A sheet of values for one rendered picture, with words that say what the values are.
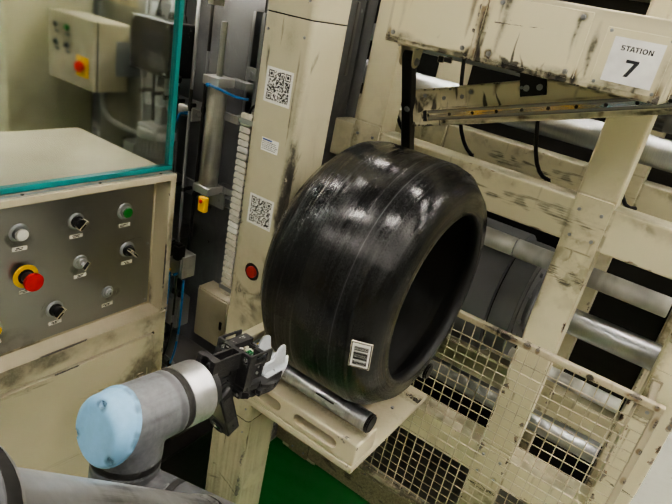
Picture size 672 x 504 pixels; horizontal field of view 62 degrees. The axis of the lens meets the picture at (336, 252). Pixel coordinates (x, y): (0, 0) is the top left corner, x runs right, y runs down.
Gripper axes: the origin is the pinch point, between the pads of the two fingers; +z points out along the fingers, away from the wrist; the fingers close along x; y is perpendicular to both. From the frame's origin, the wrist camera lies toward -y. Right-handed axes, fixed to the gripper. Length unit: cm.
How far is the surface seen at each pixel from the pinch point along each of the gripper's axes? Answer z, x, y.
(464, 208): 33.2, -11.7, 30.9
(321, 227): 10.5, 5.4, 22.4
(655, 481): 206, -83, -87
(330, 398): 23.1, -0.4, -16.9
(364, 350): 9.9, -10.4, 4.7
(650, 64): 46, -32, 65
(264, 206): 26.3, 31.7, 16.0
